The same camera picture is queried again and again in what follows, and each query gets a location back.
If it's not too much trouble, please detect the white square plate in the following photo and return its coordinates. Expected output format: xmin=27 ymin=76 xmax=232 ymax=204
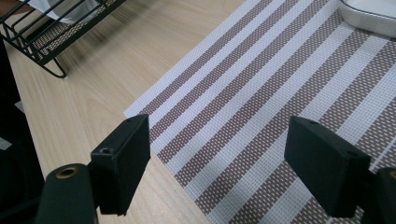
xmin=337 ymin=0 xmax=396 ymax=39

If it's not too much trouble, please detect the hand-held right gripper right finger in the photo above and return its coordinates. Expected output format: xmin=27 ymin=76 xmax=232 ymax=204
xmin=283 ymin=116 xmax=372 ymax=218

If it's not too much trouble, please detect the striped woven placemat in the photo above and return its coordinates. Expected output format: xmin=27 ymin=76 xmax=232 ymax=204
xmin=123 ymin=0 xmax=396 ymax=224

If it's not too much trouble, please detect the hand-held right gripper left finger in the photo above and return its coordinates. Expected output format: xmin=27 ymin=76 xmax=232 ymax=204
xmin=90 ymin=114 xmax=151 ymax=217

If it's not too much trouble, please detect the black wire rack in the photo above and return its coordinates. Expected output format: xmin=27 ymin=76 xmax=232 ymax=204
xmin=0 ymin=0 xmax=127 ymax=79

